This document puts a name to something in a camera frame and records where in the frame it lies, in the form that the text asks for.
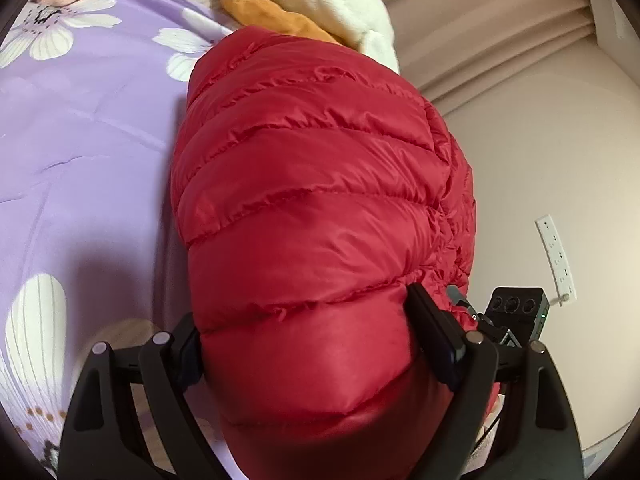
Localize red puffer jacket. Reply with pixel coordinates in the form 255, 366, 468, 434
170, 27, 476, 479

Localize white power strip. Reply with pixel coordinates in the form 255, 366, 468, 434
536, 214, 577, 306

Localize beige curtain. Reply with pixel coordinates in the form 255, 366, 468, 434
383, 0, 596, 114

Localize orange folded garment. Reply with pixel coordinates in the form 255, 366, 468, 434
220, 0, 343, 44

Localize purple floral bed sheet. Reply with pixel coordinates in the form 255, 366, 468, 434
1, 0, 232, 478

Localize black tracker camera box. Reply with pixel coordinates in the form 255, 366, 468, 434
485, 287, 550, 346

